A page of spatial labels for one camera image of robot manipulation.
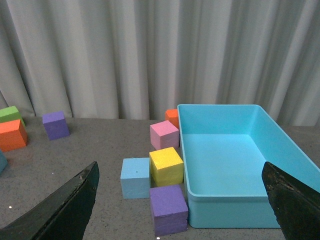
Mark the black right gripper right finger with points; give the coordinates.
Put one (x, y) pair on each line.
(295, 204)

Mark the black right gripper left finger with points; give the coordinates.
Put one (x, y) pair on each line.
(63, 215)

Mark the smooth light blue foam block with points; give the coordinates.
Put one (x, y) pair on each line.
(135, 178)

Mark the dented light blue foam block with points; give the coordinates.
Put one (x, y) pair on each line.
(3, 162)

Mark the far purple foam block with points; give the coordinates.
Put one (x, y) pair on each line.
(55, 125)

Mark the purple foam block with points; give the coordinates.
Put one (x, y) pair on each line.
(169, 210)
(55, 125)

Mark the light blue plastic bin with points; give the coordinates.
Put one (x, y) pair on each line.
(224, 149)

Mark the left orange foam block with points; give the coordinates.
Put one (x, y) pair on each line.
(12, 135)

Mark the orange foam block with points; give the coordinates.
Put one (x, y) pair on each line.
(12, 135)
(172, 116)

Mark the near purple foam block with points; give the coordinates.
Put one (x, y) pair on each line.
(169, 210)

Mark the yellow foam block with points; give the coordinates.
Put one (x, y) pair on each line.
(166, 167)

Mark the green foam block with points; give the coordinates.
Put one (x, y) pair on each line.
(10, 114)

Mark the pink foam block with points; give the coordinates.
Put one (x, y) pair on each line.
(164, 135)

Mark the far right orange foam block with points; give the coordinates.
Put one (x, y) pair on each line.
(172, 116)

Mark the grey pleated curtain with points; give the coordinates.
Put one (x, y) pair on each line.
(134, 59)

